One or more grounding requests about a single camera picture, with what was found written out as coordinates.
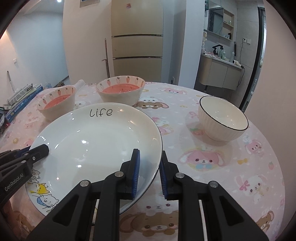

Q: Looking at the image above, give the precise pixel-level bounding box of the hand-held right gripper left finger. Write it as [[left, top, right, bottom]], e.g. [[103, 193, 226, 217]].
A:
[[26, 148, 141, 241]]

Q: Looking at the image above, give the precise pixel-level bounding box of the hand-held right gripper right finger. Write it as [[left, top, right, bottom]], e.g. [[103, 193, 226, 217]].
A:
[[158, 150, 270, 241]]

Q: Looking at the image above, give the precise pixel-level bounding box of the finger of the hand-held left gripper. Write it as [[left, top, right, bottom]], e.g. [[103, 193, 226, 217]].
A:
[[0, 148, 31, 163], [0, 144, 50, 173]]

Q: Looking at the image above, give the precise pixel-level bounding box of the white plate with cartoon cats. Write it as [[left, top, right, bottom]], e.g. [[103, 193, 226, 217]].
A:
[[25, 168, 61, 217]]

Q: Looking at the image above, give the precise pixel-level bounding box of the white plate with black lettering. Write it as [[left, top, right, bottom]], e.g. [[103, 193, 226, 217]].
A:
[[29, 102, 163, 215]]

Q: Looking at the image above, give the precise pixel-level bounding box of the white ribbed bowl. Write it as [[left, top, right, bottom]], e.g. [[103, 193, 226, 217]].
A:
[[198, 95, 249, 142]]

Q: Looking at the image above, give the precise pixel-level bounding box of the pink cartoon tablecloth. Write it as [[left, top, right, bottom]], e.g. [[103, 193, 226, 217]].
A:
[[0, 81, 285, 241]]

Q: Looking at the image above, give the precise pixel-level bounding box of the pink bowl with carrot print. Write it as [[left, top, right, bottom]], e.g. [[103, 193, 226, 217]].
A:
[[96, 75, 146, 107], [37, 85, 77, 122]]

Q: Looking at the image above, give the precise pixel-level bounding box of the white flat box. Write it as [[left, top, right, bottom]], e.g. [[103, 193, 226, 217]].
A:
[[7, 83, 40, 105]]

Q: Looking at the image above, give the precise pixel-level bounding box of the white plastic roll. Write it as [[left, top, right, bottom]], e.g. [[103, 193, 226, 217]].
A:
[[74, 79, 86, 91]]

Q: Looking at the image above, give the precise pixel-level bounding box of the beige vanity cabinet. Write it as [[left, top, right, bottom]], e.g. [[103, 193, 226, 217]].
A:
[[198, 54, 243, 91]]

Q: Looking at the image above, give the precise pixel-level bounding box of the beige refrigerator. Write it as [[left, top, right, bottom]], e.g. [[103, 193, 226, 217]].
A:
[[110, 0, 164, 83]]

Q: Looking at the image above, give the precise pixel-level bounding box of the black faucet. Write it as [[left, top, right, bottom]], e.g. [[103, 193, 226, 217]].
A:
[[212, 44, 223, 57]]

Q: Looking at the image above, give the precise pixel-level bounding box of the white plush toy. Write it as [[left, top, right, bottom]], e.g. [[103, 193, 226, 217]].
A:
[[201, 31, 208, 52]]

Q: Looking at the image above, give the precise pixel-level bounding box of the bathroom mirror cabinet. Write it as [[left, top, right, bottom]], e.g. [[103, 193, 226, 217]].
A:
[[206, 6, 235, 42]]

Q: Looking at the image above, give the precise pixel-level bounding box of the black hair dryer cable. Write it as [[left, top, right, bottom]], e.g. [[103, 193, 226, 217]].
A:
[[238, 43, 245, 86]]

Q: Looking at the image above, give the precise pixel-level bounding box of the black door frame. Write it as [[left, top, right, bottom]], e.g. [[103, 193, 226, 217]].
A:
[[240, 6, 266, 112]]

